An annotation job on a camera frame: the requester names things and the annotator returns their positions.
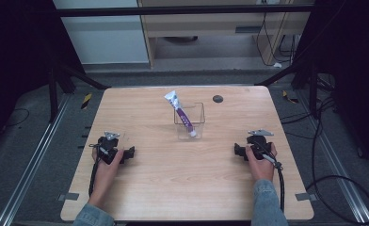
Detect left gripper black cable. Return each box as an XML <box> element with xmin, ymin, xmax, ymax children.
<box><xmin>88</xmin><ymin>143</ymin><xmax>110</xmax><ymax>198</ymax></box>

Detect metal floor rail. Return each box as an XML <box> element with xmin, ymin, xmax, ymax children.
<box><xmin>0</xmin><ymin>93</ymin><xmax>72</xmax><ymax>226</ymax></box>
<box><xmin>294</xmin><ymin>89</ymin><xmax>369</xmax><ymax>225</ymax></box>

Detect white cabinet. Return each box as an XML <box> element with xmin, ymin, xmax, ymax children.
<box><xmin>51</xmin><ymin>0</ymin><xmax>150</xmax><ymax>66</ymax></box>

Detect person's right hand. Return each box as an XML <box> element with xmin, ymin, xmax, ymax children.
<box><xmin>245</xmin><ymin>144</ymin><xmax>279</xmax><ymax>183</ymax></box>

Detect person's left hand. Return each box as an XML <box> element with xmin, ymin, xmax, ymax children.
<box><xmin>90</xmin><ymin>147</ymin><xmax>125</xmax><ymax>203</ymax></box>

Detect light wooden desk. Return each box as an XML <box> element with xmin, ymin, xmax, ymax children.
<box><xmin>137</xmin><ymin>0</ymin><xmax>315</xmax><ymax>69</ymax></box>

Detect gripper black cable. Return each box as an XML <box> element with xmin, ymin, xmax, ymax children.
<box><xmin>88</xmin><ymin>143</ymin><xmax>110</xmax><ymax>198</ymax></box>
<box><xmin>254</xmin><ymin>140</ymin><xmax>286</xmax><ymax>214</ymax></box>

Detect grey tape piece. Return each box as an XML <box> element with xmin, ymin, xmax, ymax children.
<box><xmin>295</xmin><ymin>192</ymin><xmax>318</xmax><ymax>202</ymax></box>
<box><xmin>57</xmin><ymin>192</ymin><xmax>80</xmax><ymax>202</ymax></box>

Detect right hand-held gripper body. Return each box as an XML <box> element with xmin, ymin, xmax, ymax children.
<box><xmin>246</xmin><ymin>128</ymin><xmax>275</xmax><ymax>161</ymax></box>

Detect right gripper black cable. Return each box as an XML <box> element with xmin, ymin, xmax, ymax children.
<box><xmin>254</xmin><ymin>140</ymin><xmax>286</xmax><ymax>214</ymax></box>

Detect black horizontal frame bar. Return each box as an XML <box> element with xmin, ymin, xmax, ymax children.
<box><xmin>54</xmin><ymin>4</ymin><xmax>314</xmax><ymax>18</ymax></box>

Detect black hanging desk cables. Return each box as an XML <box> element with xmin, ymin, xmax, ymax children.
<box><xmin>255</xmin><ymin>2</ymin><xmax>296</xmax><ymax>67</ymax></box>

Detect clear plastic container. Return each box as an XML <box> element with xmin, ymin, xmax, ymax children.
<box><xmin>173</xmin><ymin>102</ymin><xmax>206</xmax><ymax>141</ymax></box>

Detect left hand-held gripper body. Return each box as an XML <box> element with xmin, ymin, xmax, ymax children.
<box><xmin>96</xmin><ymin>131</ymin><xmax>126</xmax><ymax>166</ymax></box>

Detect white and purple toothpaste tube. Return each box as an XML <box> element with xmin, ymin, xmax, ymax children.
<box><xmin>164</xmin><ymin>89</ymin><xmax>198</xmax><ymax>138</ymax></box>

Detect yellow and black tape strip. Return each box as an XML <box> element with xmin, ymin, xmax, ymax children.
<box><xmin>80</xmin><ymin>92</ymin><xmax>93</xmax><ymax>110</ymax></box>
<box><xmin>281</xmin><ymin>89</ymin><xmax>300</xmax><ymax>105</ymax></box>

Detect black curtain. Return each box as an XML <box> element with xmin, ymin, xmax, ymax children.
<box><xmin>294</xmin><ymin>0</ymin><xmax>369</xmax><ymax>175</ymax></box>
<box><xmin>0</xmin><ymin>0</ymin><xmax>86</xmax><ymax>153</ymax></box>

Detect long black floor cable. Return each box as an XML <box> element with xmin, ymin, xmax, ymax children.
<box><xmin>304</xmin><ymin>97</ymin><xmax>369</xmax><ymax>226</ymax></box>

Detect thin black floor cable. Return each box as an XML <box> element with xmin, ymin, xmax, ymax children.
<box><xmin>3</xmin><ymin>107</ymin><xmax>31</xmax><ymax>128</ymax></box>

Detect black metal stand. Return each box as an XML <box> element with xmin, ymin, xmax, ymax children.
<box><xmin>254</xmin><ymin>58</ymin><xmax>319</xmax><ymax>120</ymax></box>
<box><xmin>46</xmin><ymin>59</ymin><xmax>112</xmax><ymax>124</ymax></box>

